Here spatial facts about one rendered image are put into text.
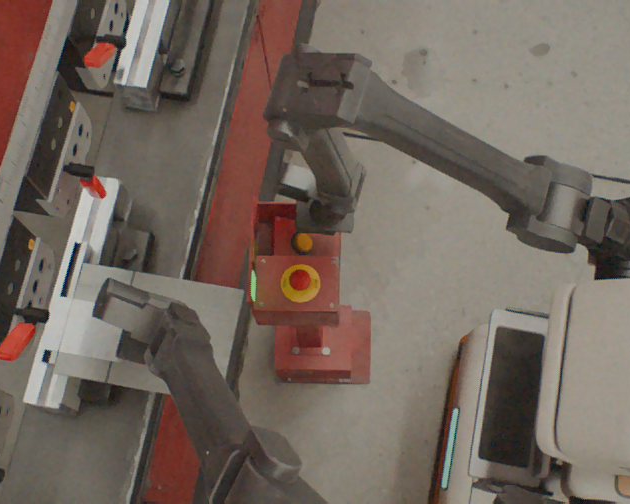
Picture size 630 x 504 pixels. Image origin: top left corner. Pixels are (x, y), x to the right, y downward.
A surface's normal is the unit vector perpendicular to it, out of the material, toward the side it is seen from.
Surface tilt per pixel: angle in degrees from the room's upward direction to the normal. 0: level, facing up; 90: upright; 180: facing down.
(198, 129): 0
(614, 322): 42
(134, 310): 35
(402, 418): 0
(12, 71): 90
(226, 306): 0
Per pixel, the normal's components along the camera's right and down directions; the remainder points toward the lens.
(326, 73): -0.54, -0.29
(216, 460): -0.83, -0.35
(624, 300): -0.69, -0.35
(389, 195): -0.04, -0.31
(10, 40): 0.98, 0.16
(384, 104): 0.53, 0.03
